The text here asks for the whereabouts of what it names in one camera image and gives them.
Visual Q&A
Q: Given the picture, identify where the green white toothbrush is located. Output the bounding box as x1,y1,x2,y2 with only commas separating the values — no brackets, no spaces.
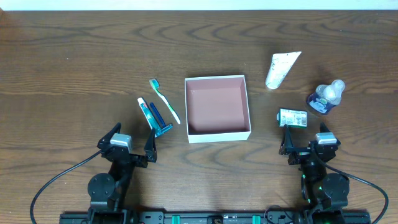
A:
149,78,181,124

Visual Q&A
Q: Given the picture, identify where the blue disposable razor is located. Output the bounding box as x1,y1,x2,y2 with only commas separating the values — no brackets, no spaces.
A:
149,102,173,137

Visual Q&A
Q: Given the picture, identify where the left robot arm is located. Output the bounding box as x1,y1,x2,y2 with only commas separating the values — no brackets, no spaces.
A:
81,123,157,223

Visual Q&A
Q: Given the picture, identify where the white Pantene tube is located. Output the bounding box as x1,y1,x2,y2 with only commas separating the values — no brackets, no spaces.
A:
265,52,301,90

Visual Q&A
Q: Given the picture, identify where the left black cable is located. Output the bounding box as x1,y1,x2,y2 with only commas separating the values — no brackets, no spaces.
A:
29,150,103,224

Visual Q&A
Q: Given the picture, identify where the white box with pink interior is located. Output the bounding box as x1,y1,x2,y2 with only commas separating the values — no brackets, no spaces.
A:
185,75,251,144

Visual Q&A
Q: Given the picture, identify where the blue soap pump bottle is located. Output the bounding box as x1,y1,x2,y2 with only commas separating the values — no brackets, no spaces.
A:
307,80,345,115

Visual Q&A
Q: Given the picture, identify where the right black cable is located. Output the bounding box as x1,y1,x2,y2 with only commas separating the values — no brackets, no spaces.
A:
323,163,390,224

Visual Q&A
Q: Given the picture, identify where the small teal toothpaste tube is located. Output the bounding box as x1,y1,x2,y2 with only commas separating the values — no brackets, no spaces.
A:
137,97,162,138

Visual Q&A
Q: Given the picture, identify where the green white soap bar package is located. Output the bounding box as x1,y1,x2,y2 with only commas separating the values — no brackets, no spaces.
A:
277,108,307,128

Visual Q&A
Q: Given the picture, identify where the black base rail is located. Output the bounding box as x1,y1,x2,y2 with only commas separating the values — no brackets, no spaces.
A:
59,210,371,224

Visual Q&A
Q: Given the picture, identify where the black cable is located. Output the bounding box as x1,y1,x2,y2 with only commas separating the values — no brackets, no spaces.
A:
29,150,103,224
323,163,390,224

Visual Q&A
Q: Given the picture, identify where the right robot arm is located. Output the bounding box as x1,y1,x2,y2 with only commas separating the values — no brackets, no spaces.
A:
279,123,349,223

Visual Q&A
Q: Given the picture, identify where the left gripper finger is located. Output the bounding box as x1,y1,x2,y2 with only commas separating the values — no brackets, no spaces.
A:
144,129,157,163
97,123,121,149

